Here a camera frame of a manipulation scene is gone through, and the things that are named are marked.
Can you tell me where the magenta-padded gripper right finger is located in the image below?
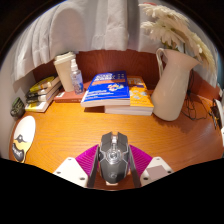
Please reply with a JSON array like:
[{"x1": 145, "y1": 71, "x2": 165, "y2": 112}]
[{"x1": 127, "y1": 144, "x2": 175, "y2": 189}]

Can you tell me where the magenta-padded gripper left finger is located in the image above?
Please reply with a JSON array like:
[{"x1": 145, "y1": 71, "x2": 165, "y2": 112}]
[{"x1": 53, "y1": 143, "x2": 101, "y2": 189}]

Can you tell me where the black grey gaming mouse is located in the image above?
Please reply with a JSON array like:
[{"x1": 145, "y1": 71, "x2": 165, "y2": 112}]
[{"x1": 97, "y1": 131, "x2": 132, "y2": 186}]

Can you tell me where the round white printed mouse pad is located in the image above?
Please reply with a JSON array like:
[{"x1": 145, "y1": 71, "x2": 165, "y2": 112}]
[{"x1": 11, "y1": 115, "x2": 37, "y2": 164}]

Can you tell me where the white yellow book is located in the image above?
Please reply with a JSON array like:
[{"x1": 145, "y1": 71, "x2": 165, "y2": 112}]
[{"x1": 24, "y1": 97, "x2": 55, "y2": 114}]

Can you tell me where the red-brown flat book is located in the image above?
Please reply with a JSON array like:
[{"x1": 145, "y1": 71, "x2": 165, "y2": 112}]
[{"x1": 53, "y1": 81, "x2": 89, "y2": 104}]

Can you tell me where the orange yellow cover book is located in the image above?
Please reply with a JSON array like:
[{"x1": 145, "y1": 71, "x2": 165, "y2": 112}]
[{"x1": 126, "y1": 75, "x2": 155, "y2": 110}]

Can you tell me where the silver laptop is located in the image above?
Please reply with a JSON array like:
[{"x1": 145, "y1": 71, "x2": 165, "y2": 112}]
[{"x1": 213, "y1": 98, "x2": 224, "y2": 148}]

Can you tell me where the dark mug green inside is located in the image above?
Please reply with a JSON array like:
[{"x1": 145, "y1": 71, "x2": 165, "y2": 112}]
[{"x1": 9, "y1": 96, "x2": 27, "y2": 120}]

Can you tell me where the white ceramic pitcher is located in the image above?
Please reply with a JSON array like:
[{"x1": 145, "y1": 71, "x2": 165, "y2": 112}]
[{"x1": 150, "y1": 47, "x2": 201, "y2": 122}]

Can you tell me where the blue cover book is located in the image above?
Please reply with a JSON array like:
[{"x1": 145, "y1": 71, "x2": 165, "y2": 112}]
[{"x1": 80, "y1": 70, "x2": 132, "y2": 108}]

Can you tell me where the clear spray bottle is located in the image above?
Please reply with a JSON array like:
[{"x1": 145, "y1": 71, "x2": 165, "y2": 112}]
[{"x1": 69, "y1": 58, "x2": 85, "y2": 96}]

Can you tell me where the cream lidded tumbler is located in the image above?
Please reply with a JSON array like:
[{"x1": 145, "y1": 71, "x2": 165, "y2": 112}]
[{"x1": 53, "y1": 50, "x2": 78, "y2": 93}]

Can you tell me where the white pleated curtain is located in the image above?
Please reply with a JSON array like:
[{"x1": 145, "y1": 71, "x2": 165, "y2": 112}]
[{"x1": 12, "y1": 0, "x2": 224, "y2": 88}]

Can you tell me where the black cable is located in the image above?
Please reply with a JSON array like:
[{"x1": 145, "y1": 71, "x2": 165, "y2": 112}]
[{"x1": 181, "y1": 68, "x2": 218, "y2": 130}]

